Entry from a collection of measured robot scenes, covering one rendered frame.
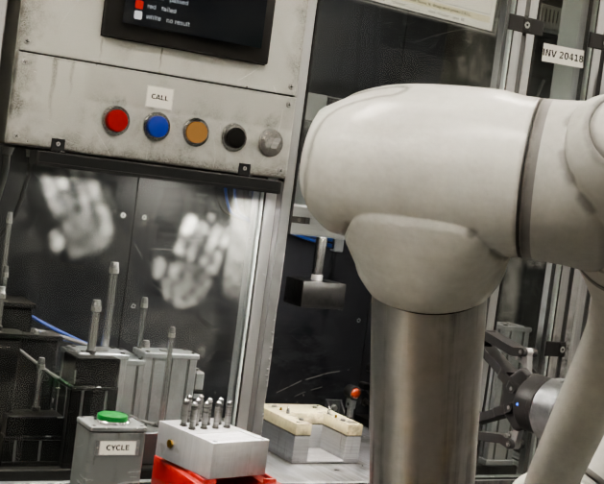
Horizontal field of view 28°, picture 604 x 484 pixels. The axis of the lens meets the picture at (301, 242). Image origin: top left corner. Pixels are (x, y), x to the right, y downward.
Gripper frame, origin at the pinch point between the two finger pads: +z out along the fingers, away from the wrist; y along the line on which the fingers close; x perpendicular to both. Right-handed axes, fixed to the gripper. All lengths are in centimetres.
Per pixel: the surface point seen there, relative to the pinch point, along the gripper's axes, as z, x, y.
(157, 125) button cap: 19, 42, 30
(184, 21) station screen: 18, 41, 44
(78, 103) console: 20, 53, 31
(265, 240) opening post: 21.4, 22.1, 15.3
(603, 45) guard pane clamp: 21, -38, 54
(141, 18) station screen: 18, 47, 44
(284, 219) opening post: 21.4, 19.3, 18.7
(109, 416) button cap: 9.5, 47.9, -8.7
